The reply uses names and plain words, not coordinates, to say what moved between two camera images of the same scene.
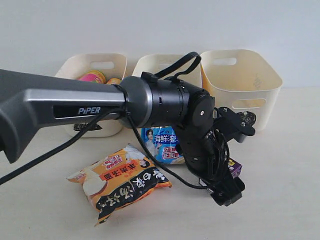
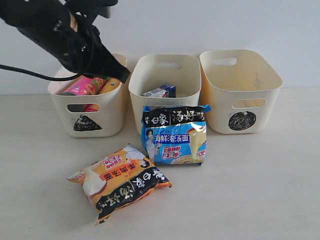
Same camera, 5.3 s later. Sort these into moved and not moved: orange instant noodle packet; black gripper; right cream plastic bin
Moved: black gripper
Not moved: right cream plastic bin; orange instant noodle packet
